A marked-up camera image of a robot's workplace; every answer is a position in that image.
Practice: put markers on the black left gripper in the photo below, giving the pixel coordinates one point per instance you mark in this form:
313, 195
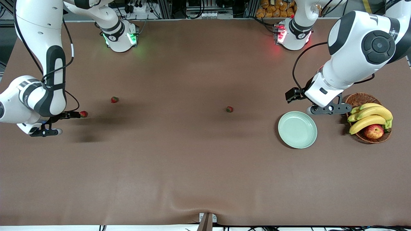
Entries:
300, 93

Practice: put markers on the silver metal table bracket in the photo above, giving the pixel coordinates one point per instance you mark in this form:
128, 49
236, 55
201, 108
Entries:
201, 218

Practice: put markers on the white power strip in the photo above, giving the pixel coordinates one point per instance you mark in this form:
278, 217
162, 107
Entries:
139, 9

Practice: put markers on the red yellow apple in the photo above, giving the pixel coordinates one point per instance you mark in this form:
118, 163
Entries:
373, 131

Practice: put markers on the brown table cover mat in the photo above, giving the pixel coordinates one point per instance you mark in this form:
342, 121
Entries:
192, 166

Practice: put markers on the orange bread rolls pile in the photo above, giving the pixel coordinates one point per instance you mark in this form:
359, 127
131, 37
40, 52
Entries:
273, 9

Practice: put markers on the brown camera pole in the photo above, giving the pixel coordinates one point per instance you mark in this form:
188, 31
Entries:
206, 225

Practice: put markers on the red toy strawberry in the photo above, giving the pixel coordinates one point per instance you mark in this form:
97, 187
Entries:
229, 109
114, 100
84, 114

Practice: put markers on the aluminium frame post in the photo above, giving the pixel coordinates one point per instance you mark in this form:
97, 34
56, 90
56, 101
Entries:
250, 8
165, 8

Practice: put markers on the light green round plate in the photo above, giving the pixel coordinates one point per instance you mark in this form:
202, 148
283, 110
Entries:
297, 134

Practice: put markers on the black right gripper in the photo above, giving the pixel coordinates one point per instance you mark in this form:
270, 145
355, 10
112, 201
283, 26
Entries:
65, 115

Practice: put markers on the silver table edge rail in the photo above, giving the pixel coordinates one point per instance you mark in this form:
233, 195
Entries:
192, 20

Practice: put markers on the white connector block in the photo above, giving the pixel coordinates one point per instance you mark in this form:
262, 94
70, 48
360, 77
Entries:
212, 14

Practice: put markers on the brown wicker basket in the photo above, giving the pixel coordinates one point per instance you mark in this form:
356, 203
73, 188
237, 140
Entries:
358, 99

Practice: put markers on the yellow banana bunch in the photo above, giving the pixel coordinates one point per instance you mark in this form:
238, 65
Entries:
372, 112

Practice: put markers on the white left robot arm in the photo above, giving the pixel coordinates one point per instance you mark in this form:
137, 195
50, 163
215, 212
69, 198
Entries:
353, 48

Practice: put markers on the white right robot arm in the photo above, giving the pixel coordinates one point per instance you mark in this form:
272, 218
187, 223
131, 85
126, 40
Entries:
35, 19

